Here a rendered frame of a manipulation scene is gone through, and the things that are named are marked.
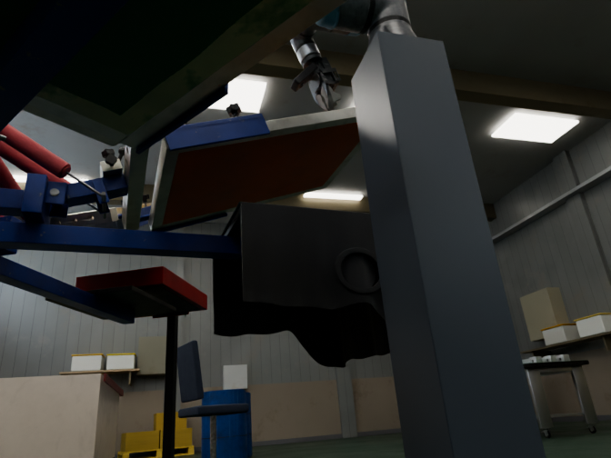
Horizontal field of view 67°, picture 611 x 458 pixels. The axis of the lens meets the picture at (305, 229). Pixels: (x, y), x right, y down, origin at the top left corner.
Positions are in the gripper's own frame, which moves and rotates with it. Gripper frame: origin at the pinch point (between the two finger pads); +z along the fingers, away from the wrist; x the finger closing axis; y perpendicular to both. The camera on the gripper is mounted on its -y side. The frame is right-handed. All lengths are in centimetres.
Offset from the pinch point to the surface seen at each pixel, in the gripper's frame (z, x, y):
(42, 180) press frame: -3, 19, -86
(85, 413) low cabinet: 38, 427, -103
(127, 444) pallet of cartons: 88, 735, -68
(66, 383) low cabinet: 2, 429, -112
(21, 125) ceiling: -376, 538, -89
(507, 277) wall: 88, 617, 714
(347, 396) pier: 178, 790, 341
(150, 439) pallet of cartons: 94, 740, -34
